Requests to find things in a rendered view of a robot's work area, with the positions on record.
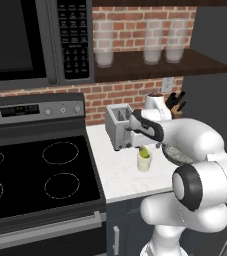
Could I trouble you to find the steel oven door handle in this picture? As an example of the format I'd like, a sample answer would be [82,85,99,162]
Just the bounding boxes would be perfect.
[0,212,107,253]

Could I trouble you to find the clear glass jar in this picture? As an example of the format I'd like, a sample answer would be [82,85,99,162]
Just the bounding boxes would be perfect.
[142,18,165,66]
[94,19,115,69]
[164,17,188,65]

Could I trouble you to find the wooden knife block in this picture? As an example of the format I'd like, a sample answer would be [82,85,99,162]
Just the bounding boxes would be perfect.
[164,91,188,120]

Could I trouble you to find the white wall outlet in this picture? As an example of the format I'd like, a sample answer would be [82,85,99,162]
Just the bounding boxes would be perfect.
[160,76,176,94]

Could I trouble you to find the black and grey microwave oven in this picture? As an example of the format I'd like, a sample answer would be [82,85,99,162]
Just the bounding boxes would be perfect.
[0,0,96,93]

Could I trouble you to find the dark wooden wall shelf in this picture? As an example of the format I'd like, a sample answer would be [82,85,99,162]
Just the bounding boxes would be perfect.
[93,48,227,84]

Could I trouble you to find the grey microwave door handle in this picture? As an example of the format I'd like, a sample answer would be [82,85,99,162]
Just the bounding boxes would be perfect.
[45,0,59,85]

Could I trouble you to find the dark grey cupboard door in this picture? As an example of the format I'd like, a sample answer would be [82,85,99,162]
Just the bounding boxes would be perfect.
[105,194,163,256]

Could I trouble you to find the steel toaster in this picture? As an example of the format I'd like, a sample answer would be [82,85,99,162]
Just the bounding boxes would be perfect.
[104,102,135,152]

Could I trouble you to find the dark wooden wall cupboard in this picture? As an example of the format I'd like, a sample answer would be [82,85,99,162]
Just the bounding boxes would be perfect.
[91,0,227,8]

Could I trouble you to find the grey ice bowl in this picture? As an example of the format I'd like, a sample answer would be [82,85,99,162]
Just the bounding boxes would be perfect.
[161,142,197,167]

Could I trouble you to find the black and steel stove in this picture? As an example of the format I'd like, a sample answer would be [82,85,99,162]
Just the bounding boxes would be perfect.
[0,92,107,256]

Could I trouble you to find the steel cupboard door handle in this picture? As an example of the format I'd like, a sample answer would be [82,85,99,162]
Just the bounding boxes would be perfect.
[112,225,121,256]

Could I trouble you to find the dark grey fridge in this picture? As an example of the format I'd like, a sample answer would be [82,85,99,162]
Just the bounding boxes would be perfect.
[180,5,227,256]

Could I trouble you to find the glass of lemonade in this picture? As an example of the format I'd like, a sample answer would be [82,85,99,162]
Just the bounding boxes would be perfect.
[136,145,153,173]

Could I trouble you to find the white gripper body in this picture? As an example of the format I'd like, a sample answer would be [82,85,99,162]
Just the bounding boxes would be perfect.
[130,132,162,150]

